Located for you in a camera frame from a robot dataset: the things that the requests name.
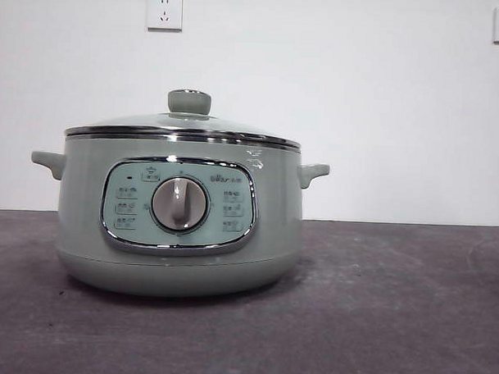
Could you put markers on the pale green electric cooking pot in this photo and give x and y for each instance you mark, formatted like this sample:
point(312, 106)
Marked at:
point(81, 189)

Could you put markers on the glass lid with green knob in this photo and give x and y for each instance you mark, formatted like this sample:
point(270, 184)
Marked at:
point(189, 101)

